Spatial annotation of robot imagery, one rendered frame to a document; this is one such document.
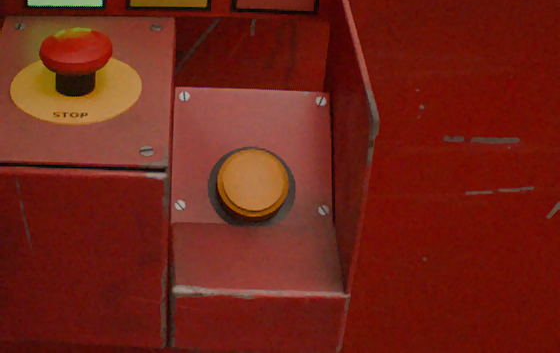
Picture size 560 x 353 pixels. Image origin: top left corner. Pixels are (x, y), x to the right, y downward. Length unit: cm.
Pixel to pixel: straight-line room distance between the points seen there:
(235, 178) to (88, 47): 12
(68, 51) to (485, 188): 42
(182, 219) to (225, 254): 4
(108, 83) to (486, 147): 36
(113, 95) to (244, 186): 9
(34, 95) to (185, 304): 13
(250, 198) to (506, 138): 30
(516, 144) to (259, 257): 33
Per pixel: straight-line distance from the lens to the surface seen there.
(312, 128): 67
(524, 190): 92
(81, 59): 58
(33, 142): 57
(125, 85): 61
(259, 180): 64
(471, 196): 91
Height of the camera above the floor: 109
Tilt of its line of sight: 34 degrees down
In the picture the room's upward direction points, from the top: 6 degrees clockwise
